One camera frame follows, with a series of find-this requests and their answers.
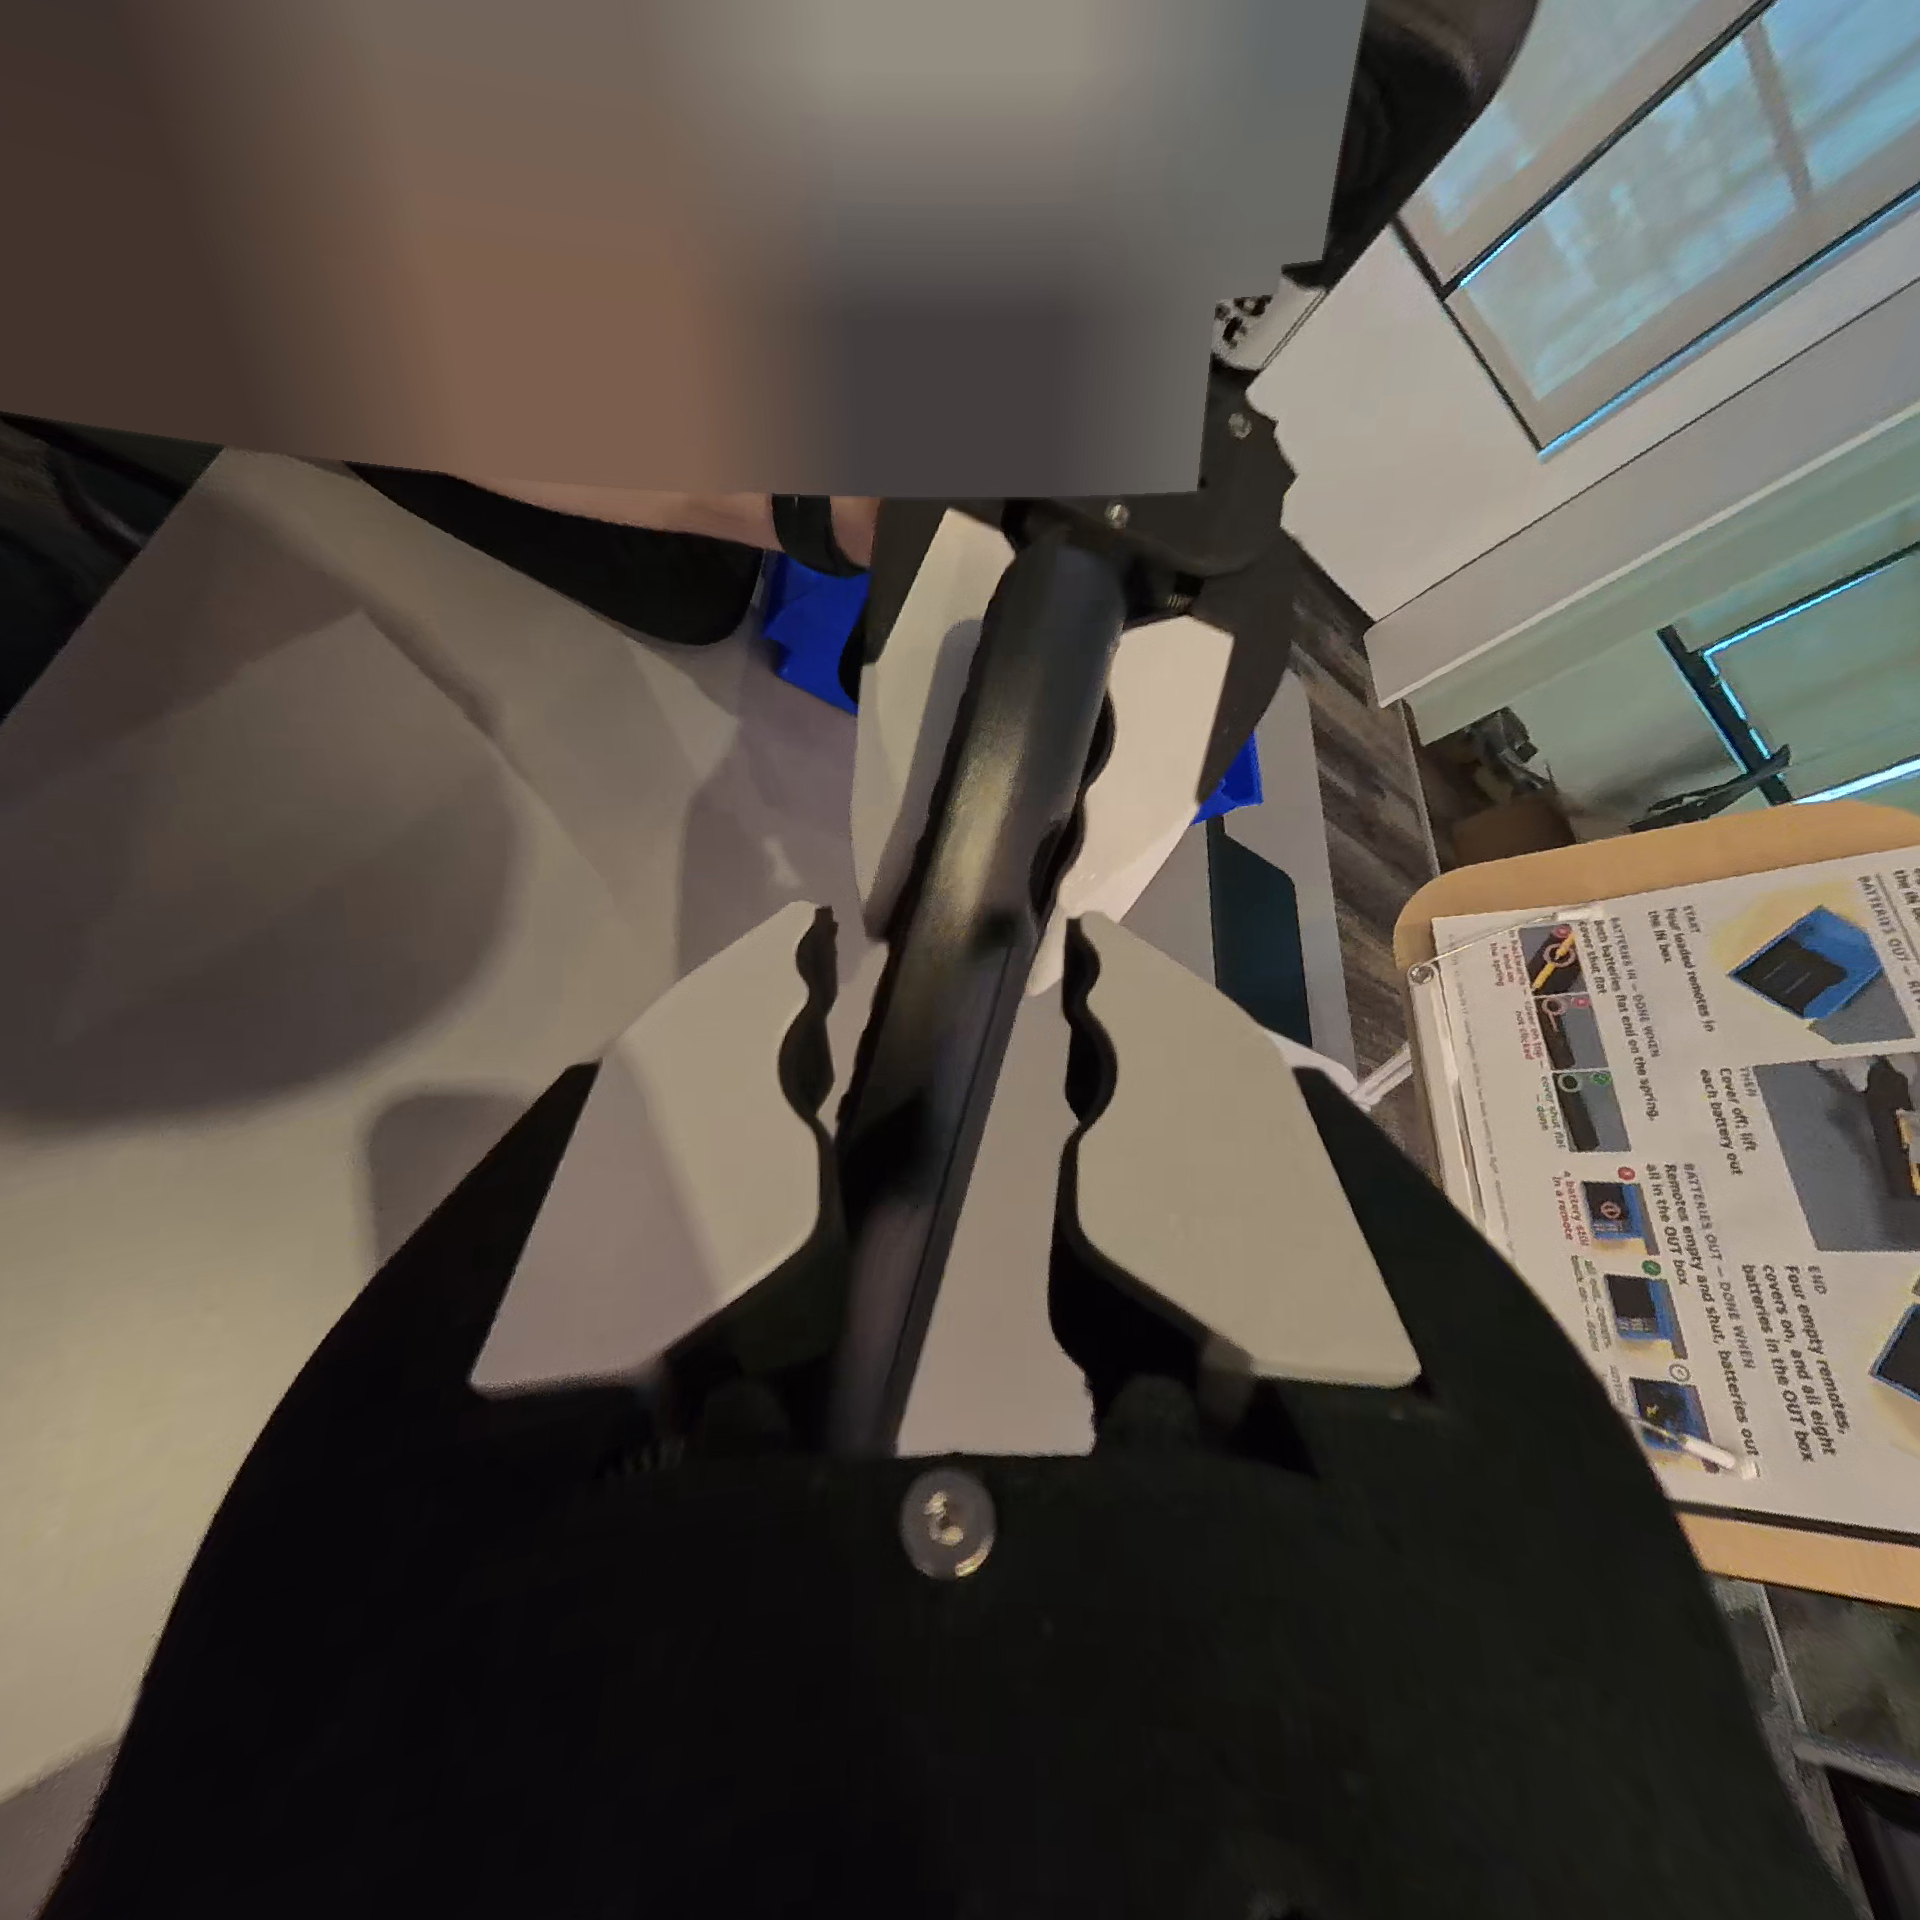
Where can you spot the printed instruction poster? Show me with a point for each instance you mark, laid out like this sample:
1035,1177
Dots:
1711,1170

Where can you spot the blue plastic bin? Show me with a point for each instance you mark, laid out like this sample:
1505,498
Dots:
812,631

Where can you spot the black wristband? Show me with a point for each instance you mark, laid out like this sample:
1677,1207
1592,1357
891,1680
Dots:
817,530

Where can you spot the black remote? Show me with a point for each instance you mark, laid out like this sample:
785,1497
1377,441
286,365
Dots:
991,902

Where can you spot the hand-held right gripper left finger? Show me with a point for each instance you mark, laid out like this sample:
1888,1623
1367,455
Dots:
675,1201

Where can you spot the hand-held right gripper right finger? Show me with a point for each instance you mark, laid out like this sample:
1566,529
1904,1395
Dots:
1246,1201

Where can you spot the instruction sheet on stand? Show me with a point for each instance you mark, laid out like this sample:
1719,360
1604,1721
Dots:
1440,914

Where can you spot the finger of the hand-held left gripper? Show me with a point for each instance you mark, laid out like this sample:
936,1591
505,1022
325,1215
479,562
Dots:
916,691
1172,751

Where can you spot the black textured cushion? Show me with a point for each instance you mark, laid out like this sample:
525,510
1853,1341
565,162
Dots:
601,585

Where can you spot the white stand base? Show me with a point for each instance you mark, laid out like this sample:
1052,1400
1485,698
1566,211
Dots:
1293,930

